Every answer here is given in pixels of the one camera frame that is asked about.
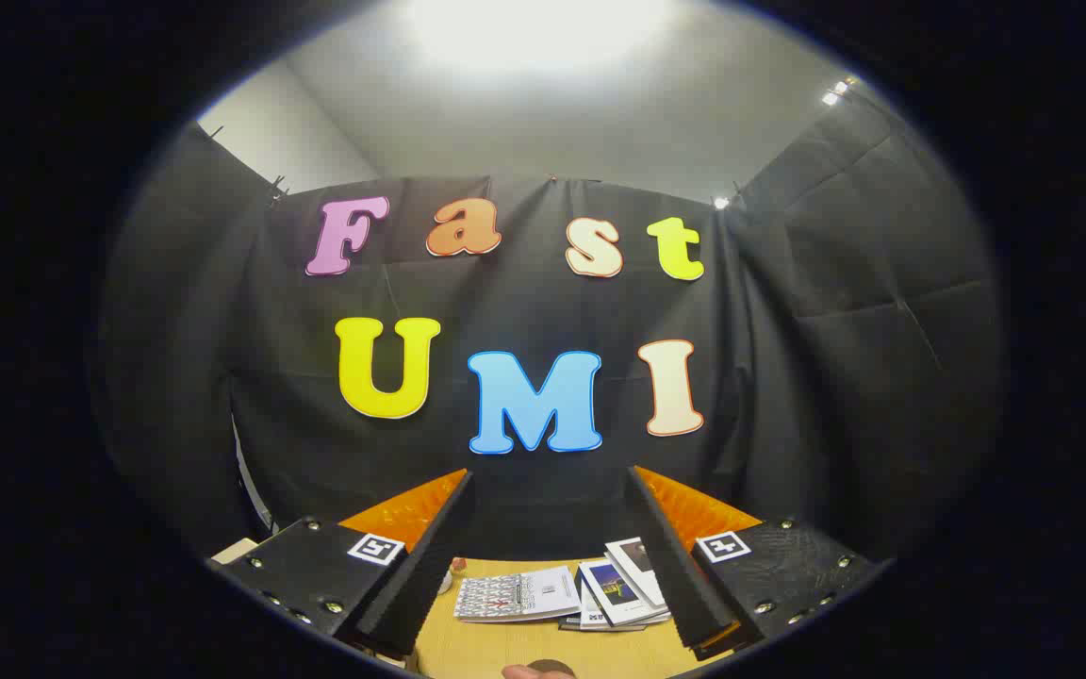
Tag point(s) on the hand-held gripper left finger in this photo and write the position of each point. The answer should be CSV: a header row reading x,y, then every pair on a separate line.
x,y
430,566

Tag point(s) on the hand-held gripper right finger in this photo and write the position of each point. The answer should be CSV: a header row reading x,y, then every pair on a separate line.
x,y
675,566

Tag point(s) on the blue cover book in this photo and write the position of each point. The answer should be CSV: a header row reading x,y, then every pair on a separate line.
x,y
614,585

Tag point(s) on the grey patterned book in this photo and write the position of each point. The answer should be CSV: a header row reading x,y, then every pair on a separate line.
x,y
515,594

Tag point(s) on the white book with black print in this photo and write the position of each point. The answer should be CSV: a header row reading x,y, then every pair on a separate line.
x,y
592,618

